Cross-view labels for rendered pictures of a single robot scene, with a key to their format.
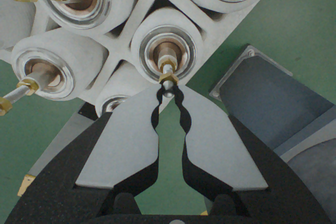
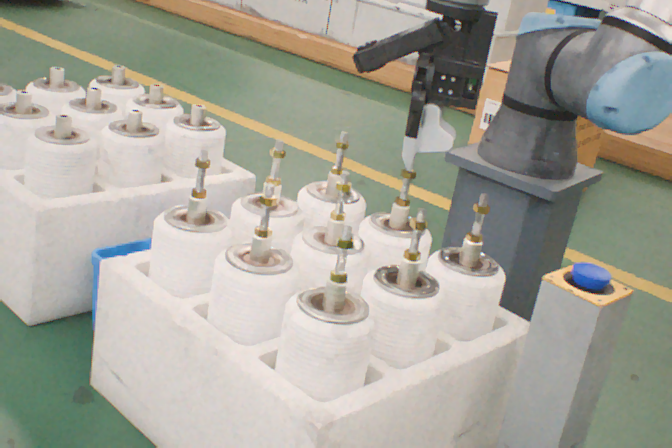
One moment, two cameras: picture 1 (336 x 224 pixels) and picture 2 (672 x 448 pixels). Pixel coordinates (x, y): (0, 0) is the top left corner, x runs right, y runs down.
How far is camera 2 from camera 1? 1.08 m
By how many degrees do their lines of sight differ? 76
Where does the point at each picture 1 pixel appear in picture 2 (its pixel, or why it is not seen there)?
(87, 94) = (458, 349)
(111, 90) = (432, 262)
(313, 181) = (516, 147)
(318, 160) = (498, 153)
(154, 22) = (365, 224)
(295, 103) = (461, 197)
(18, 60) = (385, 285)
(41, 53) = (380, 271)
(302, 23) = not seen: hidden behind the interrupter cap
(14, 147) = not seen: outside the picture
